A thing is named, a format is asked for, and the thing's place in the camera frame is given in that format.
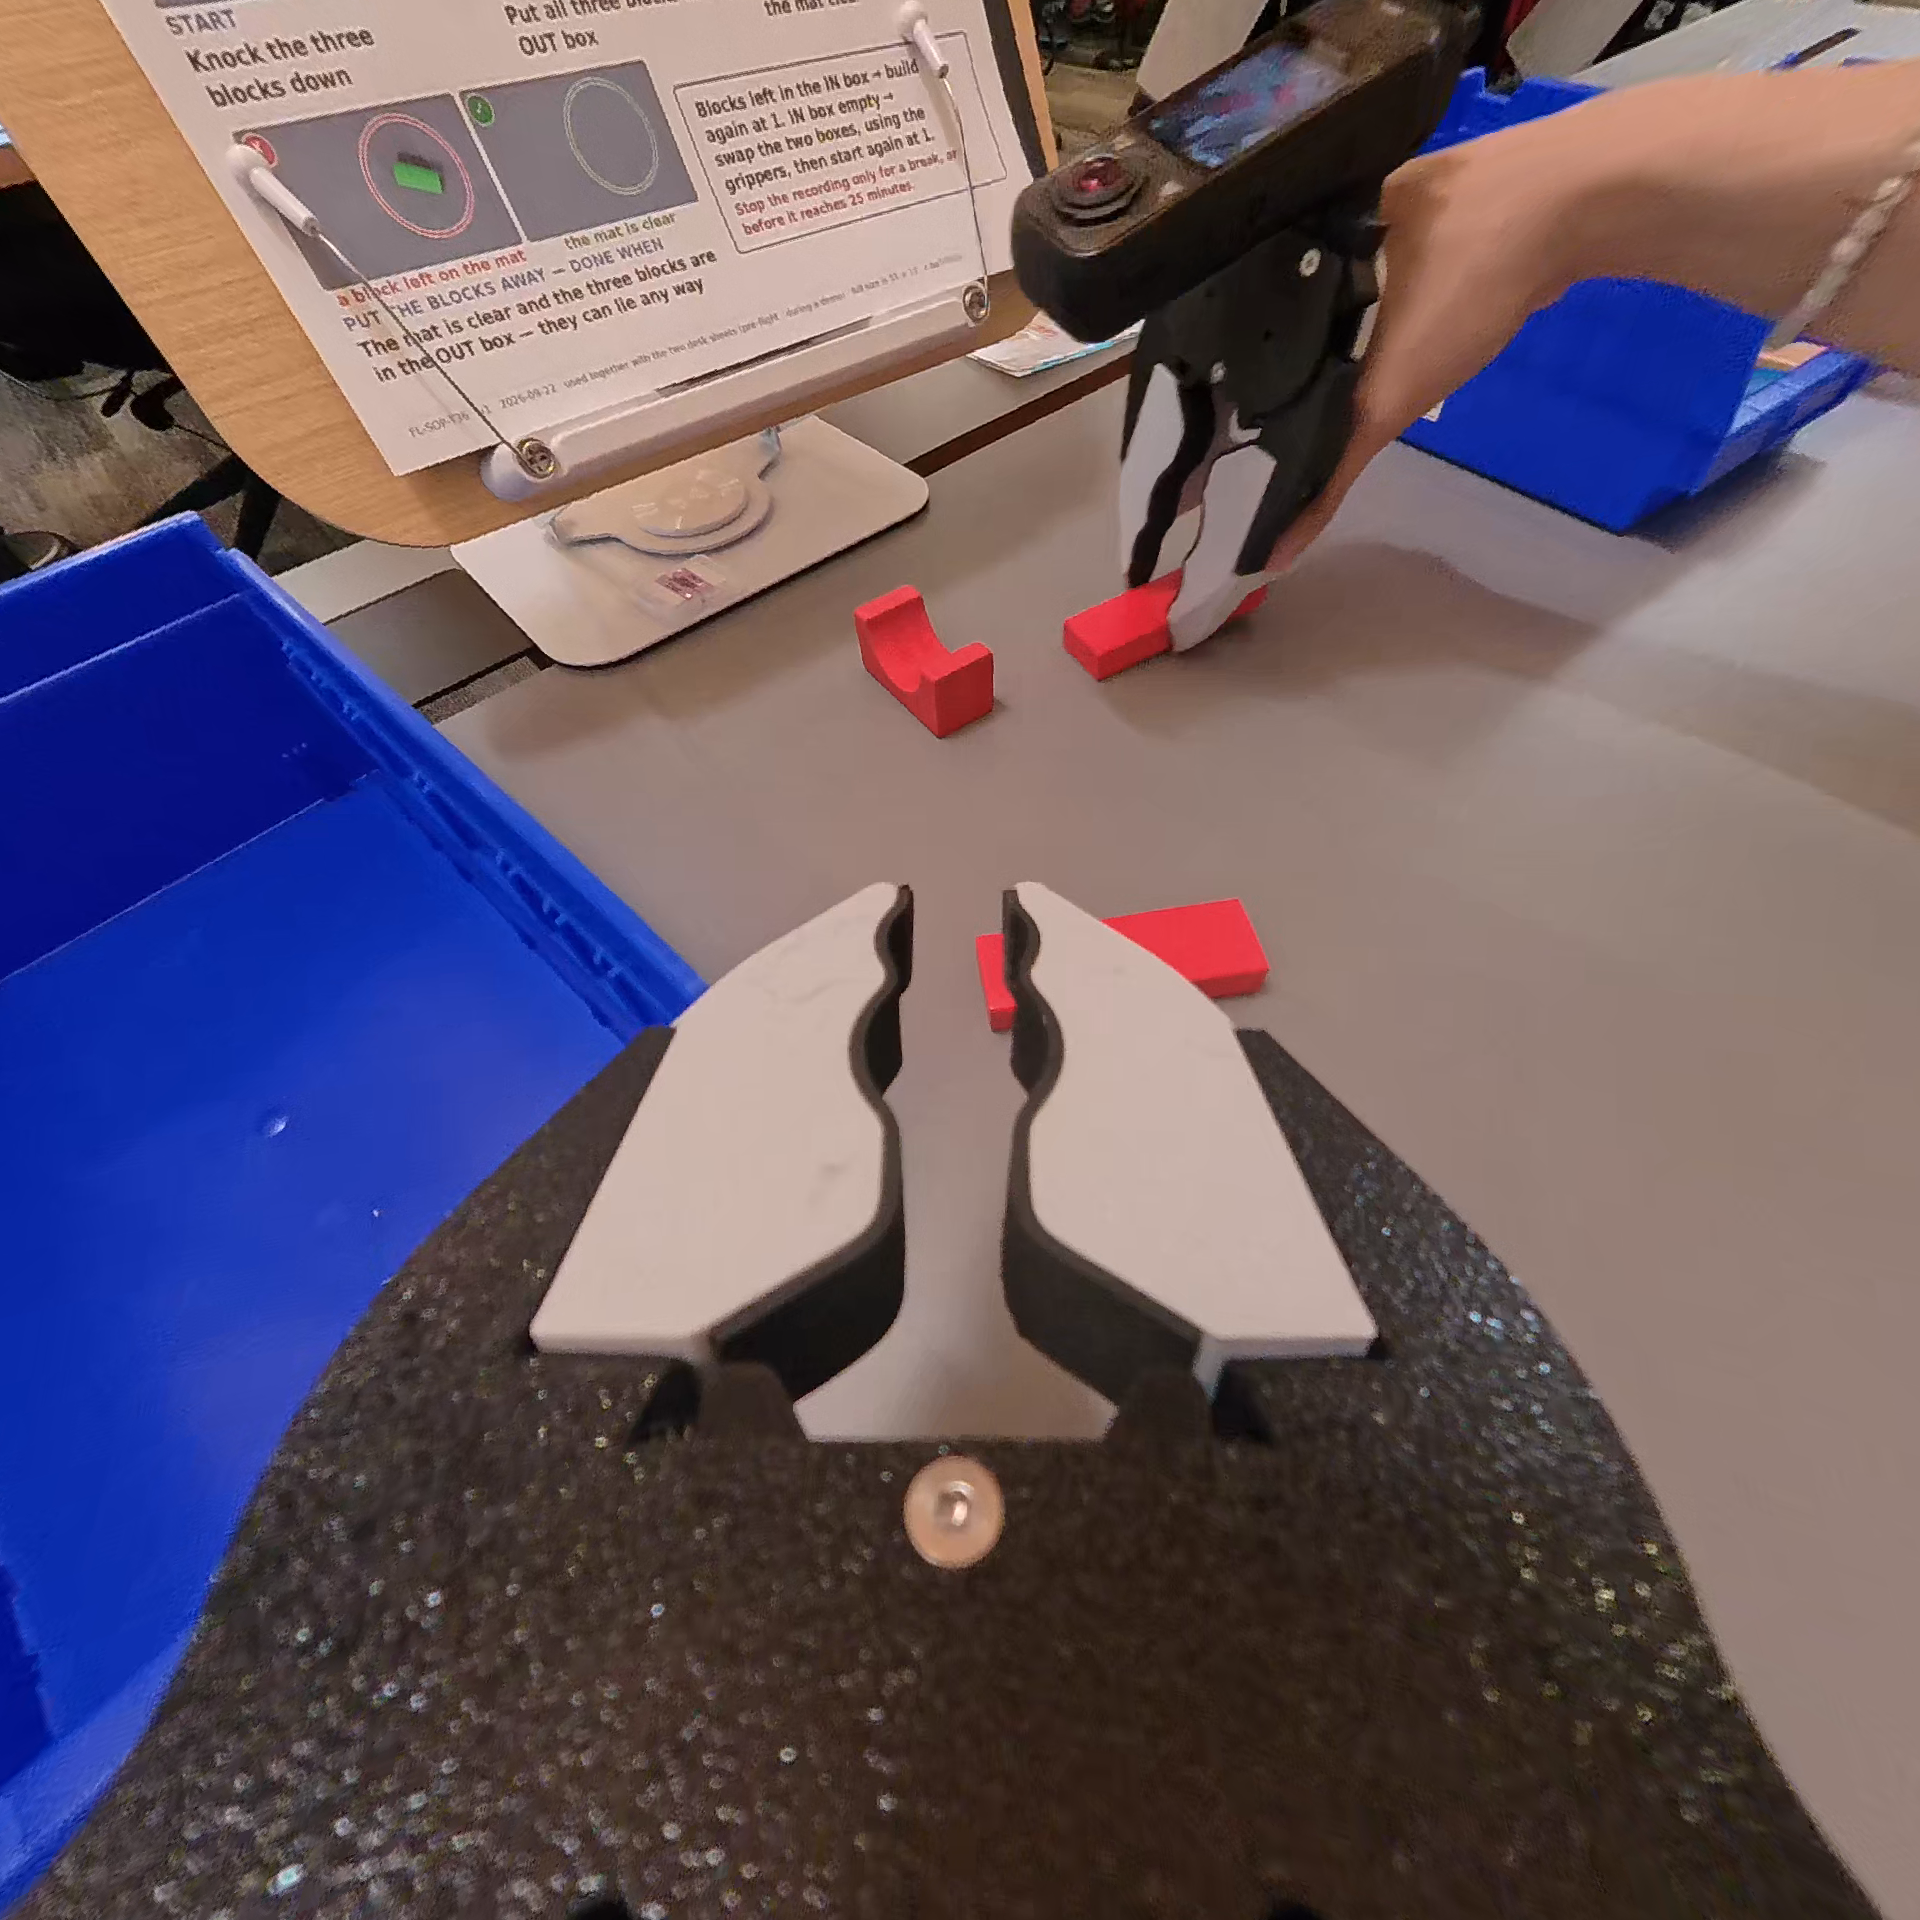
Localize silver bracelet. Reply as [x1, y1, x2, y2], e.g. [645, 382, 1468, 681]
[1776, 165, 1920, 354]

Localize leaflet in plastic sleeve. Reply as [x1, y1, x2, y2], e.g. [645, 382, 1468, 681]
[968, 321, 1134, 377]

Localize blue plastic storage bin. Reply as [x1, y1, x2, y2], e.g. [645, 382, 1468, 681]
[0, 512, 707, 1906]
[1395, 66, 1883, 536]

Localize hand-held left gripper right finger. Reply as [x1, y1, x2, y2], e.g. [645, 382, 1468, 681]
[998, 881, 1379, 1390]

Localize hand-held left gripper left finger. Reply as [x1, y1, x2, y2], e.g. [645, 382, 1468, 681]
[528, 881, 915, 1402]

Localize person's right hand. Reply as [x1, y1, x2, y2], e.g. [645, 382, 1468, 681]
[1266, 104, 1622, 577]

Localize printed instruction sheet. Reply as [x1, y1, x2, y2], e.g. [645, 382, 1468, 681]
[97, 0, 1051, 480]

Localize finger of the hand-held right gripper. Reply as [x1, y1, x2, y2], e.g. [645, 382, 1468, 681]
[1121, 358, 1226, 590]
[1172, 441, 1297, 653]

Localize red wooden arch block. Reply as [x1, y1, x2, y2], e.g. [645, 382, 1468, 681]
[856, 585, 996, 741]

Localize red rectangular wooden block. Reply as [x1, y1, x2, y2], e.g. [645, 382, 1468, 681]
[977, 900, 1269, 1032]
[1064, 575, 1269, 681]

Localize person's right forearm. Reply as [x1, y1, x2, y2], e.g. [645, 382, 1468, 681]
[1581, 60, 1920, 377]

